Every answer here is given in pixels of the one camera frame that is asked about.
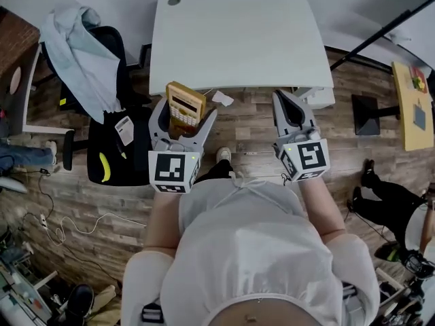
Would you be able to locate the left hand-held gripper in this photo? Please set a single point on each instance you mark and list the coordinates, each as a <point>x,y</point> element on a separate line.
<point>170,168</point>

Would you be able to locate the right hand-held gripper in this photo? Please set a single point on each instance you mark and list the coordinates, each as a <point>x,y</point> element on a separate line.
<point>307,158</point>

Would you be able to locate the yellow calculator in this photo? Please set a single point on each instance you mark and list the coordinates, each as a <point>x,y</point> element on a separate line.
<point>185,105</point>

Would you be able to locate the person's left forearm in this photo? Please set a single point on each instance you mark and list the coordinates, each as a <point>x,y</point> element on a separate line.
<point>163,219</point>

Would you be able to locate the person's right forearm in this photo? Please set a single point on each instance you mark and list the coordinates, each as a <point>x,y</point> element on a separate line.
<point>321,209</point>

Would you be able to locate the white calculator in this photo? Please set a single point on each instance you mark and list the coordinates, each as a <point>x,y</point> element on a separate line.
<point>124,130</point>

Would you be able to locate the white table foot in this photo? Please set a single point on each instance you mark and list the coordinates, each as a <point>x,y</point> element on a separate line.
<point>317,98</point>

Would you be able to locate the white paper scrap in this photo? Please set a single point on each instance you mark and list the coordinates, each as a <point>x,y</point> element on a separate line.
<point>222,98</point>

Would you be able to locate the person's white shoe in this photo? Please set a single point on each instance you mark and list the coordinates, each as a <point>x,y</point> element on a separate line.
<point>223,155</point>

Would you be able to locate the black office chair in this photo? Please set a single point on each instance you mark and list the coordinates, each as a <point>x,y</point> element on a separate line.
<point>136,161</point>

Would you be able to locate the person's black trouser leg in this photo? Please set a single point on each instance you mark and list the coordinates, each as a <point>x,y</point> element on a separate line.
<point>217,170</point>

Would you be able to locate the black pen yellow tip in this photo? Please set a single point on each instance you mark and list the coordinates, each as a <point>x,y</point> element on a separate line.
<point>120,149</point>

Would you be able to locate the black stand base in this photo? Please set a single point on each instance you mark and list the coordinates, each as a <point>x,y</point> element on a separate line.
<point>366,114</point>

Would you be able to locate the yellow banana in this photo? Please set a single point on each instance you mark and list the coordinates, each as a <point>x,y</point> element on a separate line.
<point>105,168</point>

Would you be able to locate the light blue cloth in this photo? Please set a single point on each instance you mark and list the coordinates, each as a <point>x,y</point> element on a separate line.
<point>85,66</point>

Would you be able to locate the yellow board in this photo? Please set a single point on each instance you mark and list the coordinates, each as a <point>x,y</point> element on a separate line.
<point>406,114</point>

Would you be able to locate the black stand pole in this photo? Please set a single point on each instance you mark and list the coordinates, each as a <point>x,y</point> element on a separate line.
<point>380,31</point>

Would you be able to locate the grey pouch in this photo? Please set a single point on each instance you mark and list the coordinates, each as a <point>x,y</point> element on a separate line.
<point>419,117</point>

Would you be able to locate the red and yellow flowers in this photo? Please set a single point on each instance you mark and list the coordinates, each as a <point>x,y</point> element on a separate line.
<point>418,80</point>

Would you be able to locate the person's white shirt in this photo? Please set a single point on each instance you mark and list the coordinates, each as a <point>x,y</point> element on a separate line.
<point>251,243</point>

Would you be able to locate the white power strip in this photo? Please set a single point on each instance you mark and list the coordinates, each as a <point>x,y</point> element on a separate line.
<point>43,220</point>

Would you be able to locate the beige trouser leg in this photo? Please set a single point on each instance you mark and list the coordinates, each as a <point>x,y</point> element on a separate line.
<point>107,304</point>

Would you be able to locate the black shoe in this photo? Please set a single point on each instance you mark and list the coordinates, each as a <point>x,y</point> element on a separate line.
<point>79,301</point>

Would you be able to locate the white shelf frame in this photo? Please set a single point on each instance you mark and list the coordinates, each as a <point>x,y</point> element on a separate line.
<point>29,90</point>

